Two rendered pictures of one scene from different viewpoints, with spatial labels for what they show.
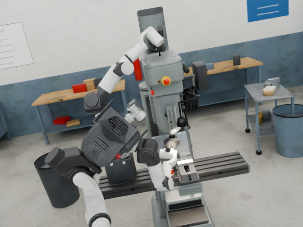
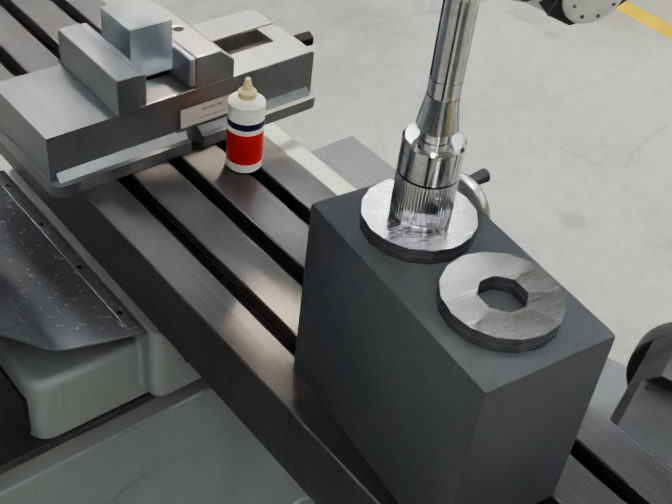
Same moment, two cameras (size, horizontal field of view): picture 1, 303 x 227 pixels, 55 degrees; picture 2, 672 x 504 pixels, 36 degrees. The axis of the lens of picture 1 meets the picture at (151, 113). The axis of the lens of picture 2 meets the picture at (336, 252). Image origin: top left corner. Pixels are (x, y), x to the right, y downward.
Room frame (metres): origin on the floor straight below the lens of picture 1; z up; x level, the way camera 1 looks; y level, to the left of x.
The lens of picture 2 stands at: (2.56, 0.68, 1.63)
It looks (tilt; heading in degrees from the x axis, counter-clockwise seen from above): 40 degrees down; 227
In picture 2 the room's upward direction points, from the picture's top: 8 degrees clockwise
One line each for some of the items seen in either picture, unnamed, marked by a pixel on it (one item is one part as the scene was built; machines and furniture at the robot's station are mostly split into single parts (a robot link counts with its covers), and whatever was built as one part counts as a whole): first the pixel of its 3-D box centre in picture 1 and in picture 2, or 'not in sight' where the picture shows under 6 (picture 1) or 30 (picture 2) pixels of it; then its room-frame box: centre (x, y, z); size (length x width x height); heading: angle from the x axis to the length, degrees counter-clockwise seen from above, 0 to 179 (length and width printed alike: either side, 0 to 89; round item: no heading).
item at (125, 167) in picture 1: (120, 166); (437, 346); (2.10, 0.32, 1.06); 0.22 x 0.12 x 0.20; 84
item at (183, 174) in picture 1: (184, 164); (161, 76); (2.04, -0.19, 1.01); 0.35 x 0.15 x 0.11; 1
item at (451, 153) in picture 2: not in sight; (434, 142); (2.09, 0.27, 1.22); 0.05 x 0.05 x 0.01
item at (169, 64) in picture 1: (161, 66); not in sight; (2.08, -0.13, 1.81); 0.47 x 0.26 x 0.16; 1
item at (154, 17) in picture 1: (153, 30); not in sight; (2.32, -0.12, 2.05); 0.20 x 0.20 x 0.32
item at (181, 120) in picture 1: (181, 121); not in sight; (1.89, -0.20, 1.44); 0.07 x 0.07 x 0.06
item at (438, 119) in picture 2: not in sight; (448, 68); (2.09, 0.27, 1.28); 0.03 x 0.03 x 0.11
